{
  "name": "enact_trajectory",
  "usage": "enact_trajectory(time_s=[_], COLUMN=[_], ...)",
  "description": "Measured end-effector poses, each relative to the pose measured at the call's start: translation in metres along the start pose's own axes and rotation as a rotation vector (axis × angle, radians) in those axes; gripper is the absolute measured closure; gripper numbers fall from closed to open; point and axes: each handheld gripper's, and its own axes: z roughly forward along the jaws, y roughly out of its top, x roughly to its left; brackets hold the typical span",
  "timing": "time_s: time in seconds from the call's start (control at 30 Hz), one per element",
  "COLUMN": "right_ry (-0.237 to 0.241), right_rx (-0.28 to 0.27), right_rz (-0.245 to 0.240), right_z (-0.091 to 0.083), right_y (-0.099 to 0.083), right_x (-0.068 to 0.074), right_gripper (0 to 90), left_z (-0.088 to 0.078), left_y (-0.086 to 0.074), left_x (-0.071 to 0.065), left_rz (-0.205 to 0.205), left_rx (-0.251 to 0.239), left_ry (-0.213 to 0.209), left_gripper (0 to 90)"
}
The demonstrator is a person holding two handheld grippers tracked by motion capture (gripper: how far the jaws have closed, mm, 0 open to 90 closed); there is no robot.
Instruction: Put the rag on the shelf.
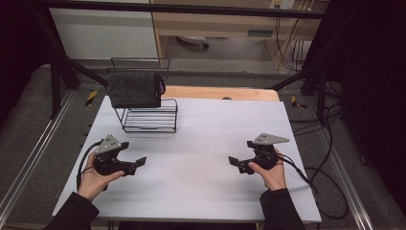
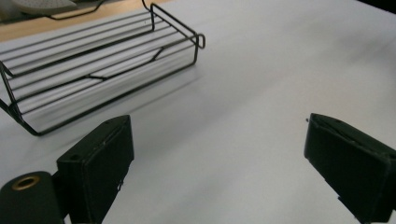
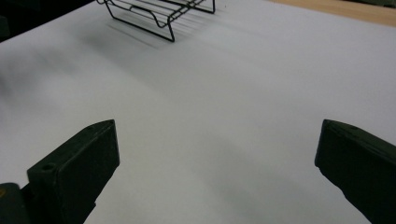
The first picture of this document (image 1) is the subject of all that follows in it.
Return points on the person's left hand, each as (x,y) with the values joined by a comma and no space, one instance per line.
(91,183)

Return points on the office chair base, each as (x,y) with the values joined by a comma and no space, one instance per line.
(193,39)

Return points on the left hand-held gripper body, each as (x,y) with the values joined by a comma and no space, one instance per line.
(107,164)

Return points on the black metal frame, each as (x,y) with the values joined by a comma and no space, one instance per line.
(191,8)

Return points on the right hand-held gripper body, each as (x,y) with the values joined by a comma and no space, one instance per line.
(266,159)

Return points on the light wooden desk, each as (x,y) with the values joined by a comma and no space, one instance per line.
(207,25)

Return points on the white cabinet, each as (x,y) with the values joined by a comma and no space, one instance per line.
(102,32)

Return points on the black curtain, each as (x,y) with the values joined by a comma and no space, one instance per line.
(19,48)
(376,80)

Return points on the person's right hand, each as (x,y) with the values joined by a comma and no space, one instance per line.
(274,179)

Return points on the aluminium rail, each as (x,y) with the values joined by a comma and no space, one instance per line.
(348,185)
(35,151)

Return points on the yellow black tape strip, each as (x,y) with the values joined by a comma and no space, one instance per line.
(91,97)
(297,103)

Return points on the white power strip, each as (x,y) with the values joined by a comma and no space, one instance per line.
(282,4)

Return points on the black towel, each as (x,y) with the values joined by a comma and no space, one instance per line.
(134,89)

